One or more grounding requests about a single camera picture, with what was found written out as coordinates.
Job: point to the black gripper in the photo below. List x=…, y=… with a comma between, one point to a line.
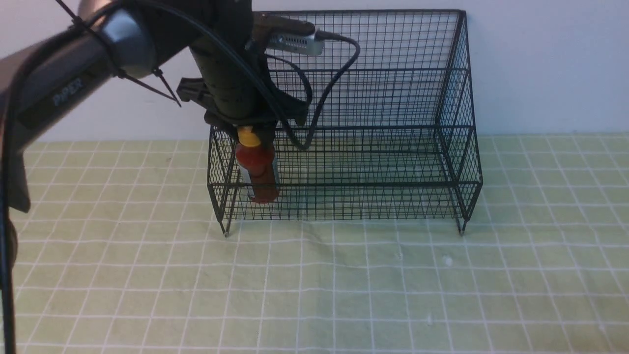
x=236, y=87

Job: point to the red seasoning bottle yellow cap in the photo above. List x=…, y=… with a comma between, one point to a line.
x=251, y=160

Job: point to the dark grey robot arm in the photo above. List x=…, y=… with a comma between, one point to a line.
x=131, y=39

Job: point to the green checkered tablecloth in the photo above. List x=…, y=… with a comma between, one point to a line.
x=121, y=255

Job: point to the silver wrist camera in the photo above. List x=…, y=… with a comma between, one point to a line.
x=285, y=34

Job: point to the black wire mesh shelf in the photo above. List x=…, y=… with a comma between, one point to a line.
x=396, y=138

